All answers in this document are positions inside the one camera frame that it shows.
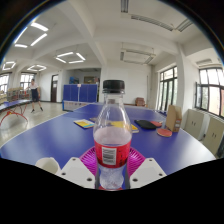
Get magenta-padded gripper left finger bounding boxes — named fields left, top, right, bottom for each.
left=56, top=146, right=99, bottom=190

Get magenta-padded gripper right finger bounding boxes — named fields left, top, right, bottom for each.
left=126, top=147, right=168, bottom=190

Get clear red-labelled water bottle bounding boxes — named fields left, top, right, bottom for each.
left=92, top=79, right=133, bottom=191

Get white cup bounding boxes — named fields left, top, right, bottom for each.
left=34, top=156, right=62, bottom=176

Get red table tennis paddle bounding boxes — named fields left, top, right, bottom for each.
left=149, top=120, right=163, bottom=128
left=156, top=128, right=173, bottom=138

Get black paddle case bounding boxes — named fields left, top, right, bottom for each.
left=134, top=119, right=158, bottom=130

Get yellow and blue book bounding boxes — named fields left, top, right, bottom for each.
left=73, top=118, right=96, bottom=130

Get brown cardboard box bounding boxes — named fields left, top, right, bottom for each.
left=165, top=104, right=183, bottom=133

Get beige cabinet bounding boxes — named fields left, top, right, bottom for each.
left=202, top=116, right=224, bottom=156
left=184, top=108, right=206, bottom=140

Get brown chair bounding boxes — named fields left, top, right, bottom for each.
left=134, top=96, right=147, bottom=108

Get blue partition boards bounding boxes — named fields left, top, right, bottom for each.
left=62, top=83, right=99, bottom=112

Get black-framed tall window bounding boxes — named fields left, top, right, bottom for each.
left=157, top=65, right=179, bottom=113

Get dark door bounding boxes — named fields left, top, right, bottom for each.
left=50, top=74, right=59, bottom=103

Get person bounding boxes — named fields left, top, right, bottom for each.
left=27, top=78, right=44, bottom=114

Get blue red-legged tennis table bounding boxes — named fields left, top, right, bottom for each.
left=0, top=98, right=33, bottom=126

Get black-framed wide window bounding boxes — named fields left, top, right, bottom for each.
left=195, top=67, right=224, bottom=118

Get ceiling lights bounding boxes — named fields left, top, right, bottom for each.
left=2, top=21, right=87, bottom=73

